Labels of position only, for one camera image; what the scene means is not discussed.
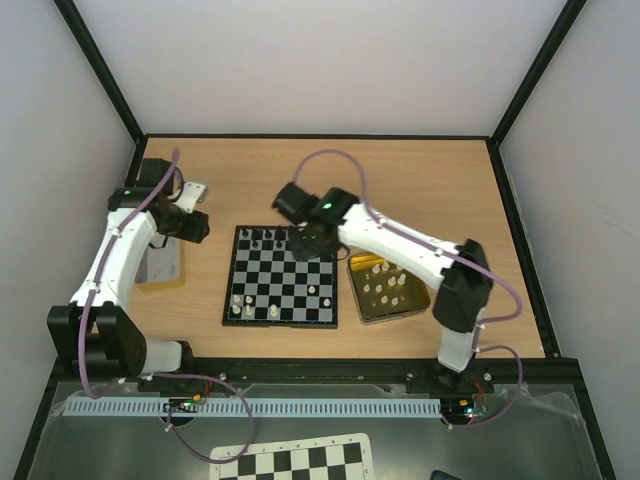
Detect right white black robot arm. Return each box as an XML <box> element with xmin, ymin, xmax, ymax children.
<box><xmin>272</xmin><ymin>182</ymin><xmax>493</xmax><ymax>392</ymax></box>

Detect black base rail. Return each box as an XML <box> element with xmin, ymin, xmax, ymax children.
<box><xmin>137</xmin><ymin>362</ymin><xmax>496</xmax><ymax>394</ymax></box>

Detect black aluminium frame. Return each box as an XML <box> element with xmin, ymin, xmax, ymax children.
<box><xmin>9</xmin><ymin>0</ymin><xmax>616</xmax><ymax>480</ymax></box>

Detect printed checkerboard sheet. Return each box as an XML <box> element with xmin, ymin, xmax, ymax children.
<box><xmin>209</xmin><ymin>433</ymin><xmax>376</xmax><ymax>480</ymax></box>

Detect black phone corner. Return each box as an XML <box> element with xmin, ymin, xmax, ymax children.
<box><xmin>430</xmin><ymin>470</ymin><xmax>460</xmax><ymax>480</ymax></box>

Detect black silver chess board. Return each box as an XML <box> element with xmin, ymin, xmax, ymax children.
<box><xmin>222</xmin><ymin>225</ymin><xmax>338</xmax><ymax>329</ymax></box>

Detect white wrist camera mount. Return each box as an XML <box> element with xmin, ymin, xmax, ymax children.
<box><xmin>175</xmin><ymin>182</ymin><xmax>208</xmax><ymax>212</ymax></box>

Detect gold tin with pieces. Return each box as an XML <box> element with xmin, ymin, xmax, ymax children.
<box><xmin>347</xmin><ymin>253</ymin><xmax>431</xmax><ymax>325</ymax></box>

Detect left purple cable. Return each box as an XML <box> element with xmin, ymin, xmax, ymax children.
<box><xmin>78</xmin><ymin>148</ymin><xmax>256</xmax><ymax>461</ymax></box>

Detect white slotted cable duct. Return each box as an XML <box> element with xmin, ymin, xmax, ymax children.
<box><xmin>63</xmin><ymin>397</ymin><xmax>441</xmax><ymax>419</ymax></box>

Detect silver gold tin lid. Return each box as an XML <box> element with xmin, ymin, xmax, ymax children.
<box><xmin>135</xmin><ymin>235</ymin><xmax>185</xmax><ymax>290</ymax></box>

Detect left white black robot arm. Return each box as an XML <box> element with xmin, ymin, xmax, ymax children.
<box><xmin>47</xmin><ymin>149</ymin><xmax>210</xmax><ymax>399</ymax></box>

